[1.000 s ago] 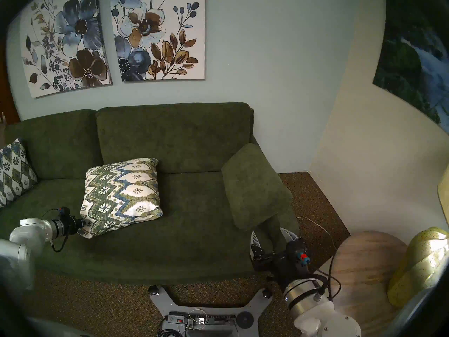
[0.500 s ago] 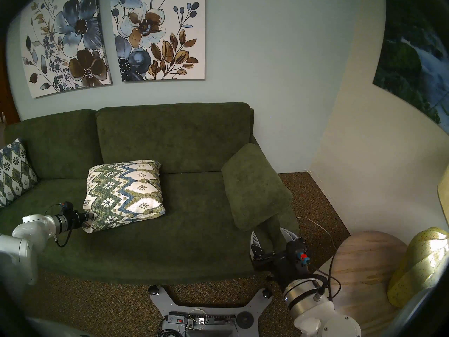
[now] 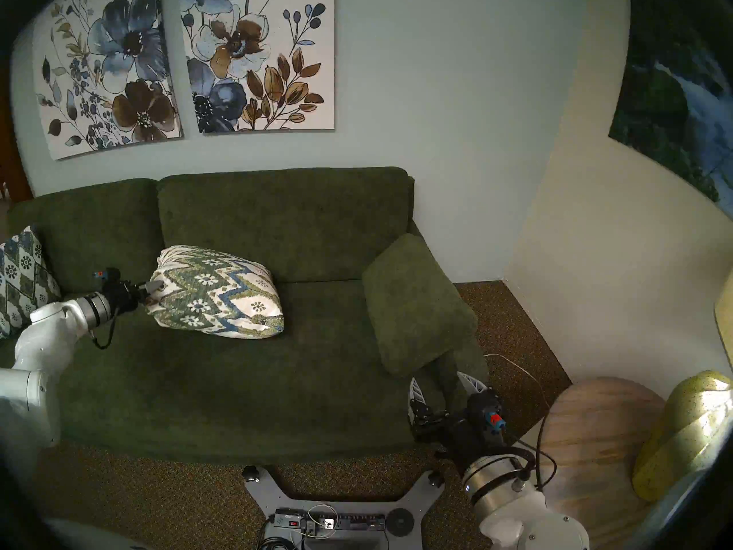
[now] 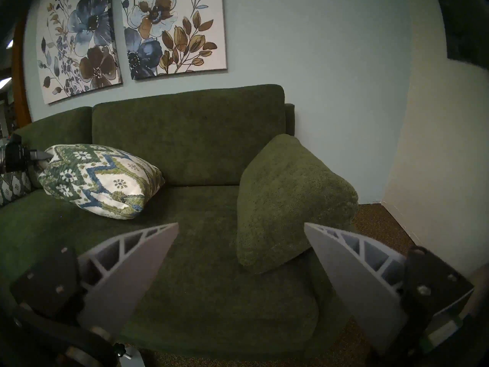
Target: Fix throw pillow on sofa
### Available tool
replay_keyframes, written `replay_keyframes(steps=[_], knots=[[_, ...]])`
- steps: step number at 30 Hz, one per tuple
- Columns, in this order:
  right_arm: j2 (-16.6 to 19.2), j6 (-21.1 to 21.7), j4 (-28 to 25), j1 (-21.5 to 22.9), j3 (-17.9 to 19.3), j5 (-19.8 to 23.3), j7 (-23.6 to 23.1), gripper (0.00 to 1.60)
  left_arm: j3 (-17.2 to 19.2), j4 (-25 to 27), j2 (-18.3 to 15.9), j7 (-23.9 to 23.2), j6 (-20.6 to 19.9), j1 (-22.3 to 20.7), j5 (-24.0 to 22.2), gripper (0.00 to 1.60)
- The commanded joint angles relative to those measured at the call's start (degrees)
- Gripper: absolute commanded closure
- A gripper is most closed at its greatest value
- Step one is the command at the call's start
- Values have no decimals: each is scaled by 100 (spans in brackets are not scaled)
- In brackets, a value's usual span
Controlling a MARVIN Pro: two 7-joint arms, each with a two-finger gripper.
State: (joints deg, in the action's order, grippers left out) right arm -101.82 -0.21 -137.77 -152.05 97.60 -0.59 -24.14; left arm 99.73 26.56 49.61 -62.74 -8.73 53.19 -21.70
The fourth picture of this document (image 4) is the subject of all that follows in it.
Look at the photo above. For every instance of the diamond patterned throw pillow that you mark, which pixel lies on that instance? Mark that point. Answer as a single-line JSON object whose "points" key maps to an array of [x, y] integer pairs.
{"points": [[13, 188]]}

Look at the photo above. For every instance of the brown wooden door frame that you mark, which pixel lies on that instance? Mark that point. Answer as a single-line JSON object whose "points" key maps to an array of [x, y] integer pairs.
{"points": [[19, 83]]}

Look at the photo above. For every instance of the zigzag patterned throw pillow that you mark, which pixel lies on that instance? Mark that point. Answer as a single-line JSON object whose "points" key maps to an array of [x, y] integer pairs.
{"points": [[99, 179]]}

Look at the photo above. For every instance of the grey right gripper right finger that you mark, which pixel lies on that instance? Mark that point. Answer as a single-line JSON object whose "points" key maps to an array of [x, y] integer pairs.
{"points": [[355, 286]]}

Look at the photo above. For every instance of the plain green sofa cushion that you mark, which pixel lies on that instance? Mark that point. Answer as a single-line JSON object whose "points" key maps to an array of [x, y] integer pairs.
{"points": [[290, 202]]}

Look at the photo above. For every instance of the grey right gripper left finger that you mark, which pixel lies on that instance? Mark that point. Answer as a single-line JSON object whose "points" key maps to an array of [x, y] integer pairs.
{"points": [[122, 282]]}

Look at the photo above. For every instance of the dark green fabric sofa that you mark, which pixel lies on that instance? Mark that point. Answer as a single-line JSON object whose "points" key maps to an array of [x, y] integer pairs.
{"points": [[191, 140]]}

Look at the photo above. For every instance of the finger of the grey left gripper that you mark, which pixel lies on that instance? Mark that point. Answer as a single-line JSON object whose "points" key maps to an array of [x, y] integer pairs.
{"points": [[40, 155]]}

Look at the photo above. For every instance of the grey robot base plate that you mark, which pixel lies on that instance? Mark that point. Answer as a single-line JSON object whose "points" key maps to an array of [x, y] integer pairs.
{"points": [[131, 356]]}

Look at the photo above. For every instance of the blue brown flower painting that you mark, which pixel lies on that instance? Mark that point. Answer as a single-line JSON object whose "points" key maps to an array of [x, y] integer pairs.
{"points": [[84, 41]]}

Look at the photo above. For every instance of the flower and leaves painting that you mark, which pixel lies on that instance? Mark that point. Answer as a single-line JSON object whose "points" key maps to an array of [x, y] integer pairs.
{"points": [[172, 26]]}

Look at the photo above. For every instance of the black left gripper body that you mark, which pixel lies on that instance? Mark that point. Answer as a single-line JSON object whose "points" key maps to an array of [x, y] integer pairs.
{"points": [[15, 158]]}

